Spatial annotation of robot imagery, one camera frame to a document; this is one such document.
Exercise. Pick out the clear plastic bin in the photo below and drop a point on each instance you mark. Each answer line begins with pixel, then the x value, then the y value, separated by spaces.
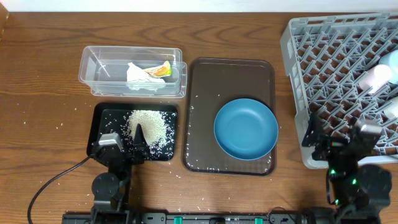
pixel 142 57

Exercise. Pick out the white plastic cup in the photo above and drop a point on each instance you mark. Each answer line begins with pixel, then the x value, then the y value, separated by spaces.
pixel 391 109

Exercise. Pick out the grey dishwasher rack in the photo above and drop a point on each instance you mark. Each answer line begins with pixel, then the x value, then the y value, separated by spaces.
pixel 326 58

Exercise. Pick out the dark brown serving tray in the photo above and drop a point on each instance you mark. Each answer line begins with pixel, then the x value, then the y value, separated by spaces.
pixel 214 82

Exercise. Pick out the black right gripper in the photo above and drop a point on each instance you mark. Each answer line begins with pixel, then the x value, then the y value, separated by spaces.
pixel 314 134

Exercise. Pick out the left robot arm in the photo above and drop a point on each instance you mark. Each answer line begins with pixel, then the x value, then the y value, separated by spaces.
pixel 111 188

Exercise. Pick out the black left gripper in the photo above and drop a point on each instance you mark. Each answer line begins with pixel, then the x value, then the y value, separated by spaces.
pixel 138 149

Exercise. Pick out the black plastic bin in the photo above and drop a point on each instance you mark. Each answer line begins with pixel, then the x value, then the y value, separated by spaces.
pixel 99 108

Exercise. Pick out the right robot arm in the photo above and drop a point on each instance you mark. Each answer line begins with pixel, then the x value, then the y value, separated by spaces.
pixel 358 192

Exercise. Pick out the pile of white rice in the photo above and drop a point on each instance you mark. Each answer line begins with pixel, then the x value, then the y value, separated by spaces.
pixel 158 128

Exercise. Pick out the yellow green snack wrapper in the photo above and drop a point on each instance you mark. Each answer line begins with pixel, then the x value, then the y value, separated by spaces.
pixel 163 70

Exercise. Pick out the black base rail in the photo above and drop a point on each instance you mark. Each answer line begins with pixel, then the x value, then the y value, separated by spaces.
pixel 162 218

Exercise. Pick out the pink plastic cup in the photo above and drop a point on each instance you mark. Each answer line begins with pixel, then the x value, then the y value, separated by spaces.
pixel 375 78

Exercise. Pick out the dark blue plate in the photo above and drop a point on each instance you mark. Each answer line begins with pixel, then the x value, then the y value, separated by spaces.
pixel 246 129

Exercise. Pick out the light blue small bowl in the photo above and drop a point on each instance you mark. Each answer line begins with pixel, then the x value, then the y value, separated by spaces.
pixel 391 60

